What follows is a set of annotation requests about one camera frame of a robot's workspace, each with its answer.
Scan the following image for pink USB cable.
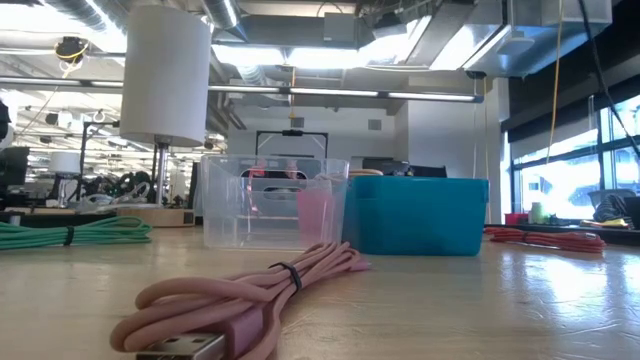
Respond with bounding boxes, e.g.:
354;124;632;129
109;240;373;360

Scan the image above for green USB cable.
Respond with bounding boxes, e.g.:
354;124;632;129
0;215;154;252

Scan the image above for red USB cable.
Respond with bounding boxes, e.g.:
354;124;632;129
483;225;608;255

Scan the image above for long ceiling light bar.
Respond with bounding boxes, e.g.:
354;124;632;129
0;74;486;105

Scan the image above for teal plastic bin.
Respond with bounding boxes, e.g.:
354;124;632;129
342;174;491;258

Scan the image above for clear plastic bin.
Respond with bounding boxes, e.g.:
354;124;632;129
200;153;351;252

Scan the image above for white shade wooden base lamp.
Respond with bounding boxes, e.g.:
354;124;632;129
117;4;213;229

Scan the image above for green bottle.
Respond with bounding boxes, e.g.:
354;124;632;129
529;201;548;226

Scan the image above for small white lamp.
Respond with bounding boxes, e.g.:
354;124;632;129
47;150;83;207

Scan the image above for yellow flat item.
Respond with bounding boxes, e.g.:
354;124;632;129
580;217;631;230

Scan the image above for striped dark clothing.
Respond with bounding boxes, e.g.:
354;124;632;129
593;193;627;224

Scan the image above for black monitor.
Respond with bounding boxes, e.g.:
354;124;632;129
0;145;31;189

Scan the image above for black gantry frame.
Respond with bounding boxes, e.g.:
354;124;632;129
254;129;330;160

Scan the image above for white lamp cord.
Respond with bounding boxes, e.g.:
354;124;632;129
81;180;154;209

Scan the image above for yellow extension cable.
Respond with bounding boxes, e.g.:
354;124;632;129
545;0;565;167

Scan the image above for black ceiling cable reel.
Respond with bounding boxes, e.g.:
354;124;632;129
53;35;92;66

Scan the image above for black aluminium table frame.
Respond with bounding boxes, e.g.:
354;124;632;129
0;209;640;248

